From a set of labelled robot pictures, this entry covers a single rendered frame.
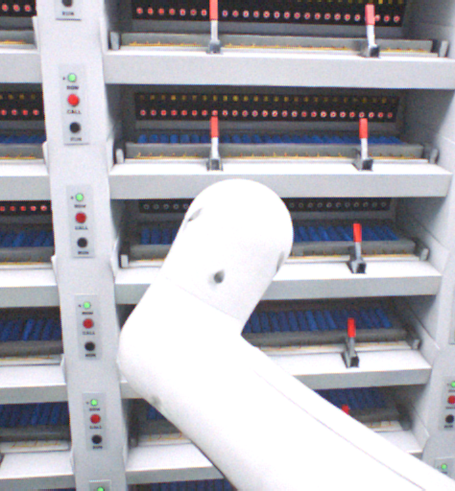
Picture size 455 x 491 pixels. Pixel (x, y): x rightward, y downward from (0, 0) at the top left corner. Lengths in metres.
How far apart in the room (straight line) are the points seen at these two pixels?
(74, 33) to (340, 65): 0.43
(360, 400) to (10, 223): 0.85
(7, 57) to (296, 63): 0.46
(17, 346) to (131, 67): 0.56
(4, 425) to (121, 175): 0.59
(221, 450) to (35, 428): 0.73
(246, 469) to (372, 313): 0.74
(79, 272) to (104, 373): 0.19
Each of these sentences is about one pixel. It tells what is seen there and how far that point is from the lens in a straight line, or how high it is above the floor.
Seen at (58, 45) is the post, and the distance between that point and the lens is 0.78.
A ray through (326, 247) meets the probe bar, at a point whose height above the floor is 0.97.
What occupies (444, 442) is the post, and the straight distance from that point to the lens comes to 1.07.
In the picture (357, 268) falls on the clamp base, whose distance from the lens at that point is 0.85.
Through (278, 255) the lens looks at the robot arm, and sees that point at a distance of 0.40.
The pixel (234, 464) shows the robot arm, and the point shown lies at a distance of 0.33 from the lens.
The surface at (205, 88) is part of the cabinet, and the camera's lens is 0.95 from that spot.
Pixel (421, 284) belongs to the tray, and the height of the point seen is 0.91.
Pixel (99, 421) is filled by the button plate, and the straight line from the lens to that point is 0.89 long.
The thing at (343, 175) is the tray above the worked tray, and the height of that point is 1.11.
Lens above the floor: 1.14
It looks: 12 degrees down
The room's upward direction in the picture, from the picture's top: straight up
